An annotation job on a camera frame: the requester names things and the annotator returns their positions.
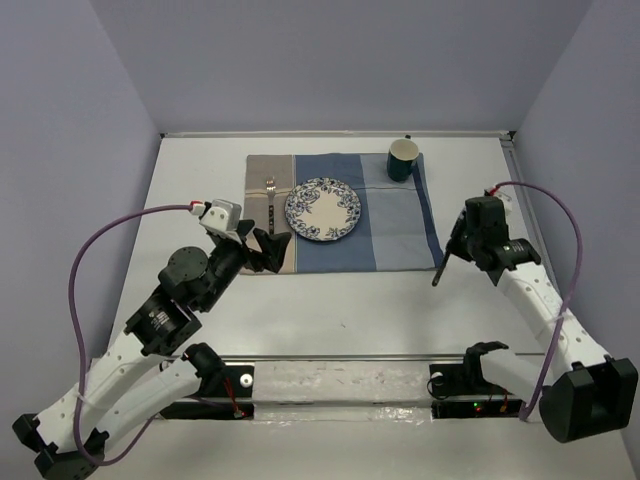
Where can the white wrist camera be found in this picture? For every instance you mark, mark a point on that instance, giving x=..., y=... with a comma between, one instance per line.
x=506, y=199
x=218, y=217

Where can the silver knife black handle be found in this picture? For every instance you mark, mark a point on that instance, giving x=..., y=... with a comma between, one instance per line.
x=439, y=273

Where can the blue beige checked cloth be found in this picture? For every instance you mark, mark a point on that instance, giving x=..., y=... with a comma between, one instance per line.
x=396, y=230

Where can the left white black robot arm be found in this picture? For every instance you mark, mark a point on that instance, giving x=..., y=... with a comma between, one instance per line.
x=150, y=364

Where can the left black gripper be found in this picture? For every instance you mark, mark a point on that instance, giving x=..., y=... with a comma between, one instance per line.
x=274, y=248

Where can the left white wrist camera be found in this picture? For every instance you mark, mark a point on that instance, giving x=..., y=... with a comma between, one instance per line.
x=218, y=217

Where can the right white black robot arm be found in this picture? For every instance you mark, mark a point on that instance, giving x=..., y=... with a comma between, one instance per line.
x=580, y=390

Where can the dark green white mug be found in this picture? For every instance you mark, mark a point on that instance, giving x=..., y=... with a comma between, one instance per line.
x=402, y=156

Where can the aluminium table rail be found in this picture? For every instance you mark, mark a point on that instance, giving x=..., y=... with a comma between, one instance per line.
x=523, y=194

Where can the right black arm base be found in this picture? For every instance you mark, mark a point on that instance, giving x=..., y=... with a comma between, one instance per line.
x=460, y=391

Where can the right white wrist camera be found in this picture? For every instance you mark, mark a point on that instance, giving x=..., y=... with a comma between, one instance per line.
x=506, y=199

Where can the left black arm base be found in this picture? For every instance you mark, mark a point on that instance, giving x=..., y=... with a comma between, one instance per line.
x=224, y=392

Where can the blue floral white plate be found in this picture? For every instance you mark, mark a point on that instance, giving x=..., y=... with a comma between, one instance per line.
x=322, y=209

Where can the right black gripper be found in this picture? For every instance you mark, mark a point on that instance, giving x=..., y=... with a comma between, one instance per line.
x=454, y=245

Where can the silver fork black handle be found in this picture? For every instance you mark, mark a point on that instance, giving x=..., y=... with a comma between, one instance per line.
x=271, y=192

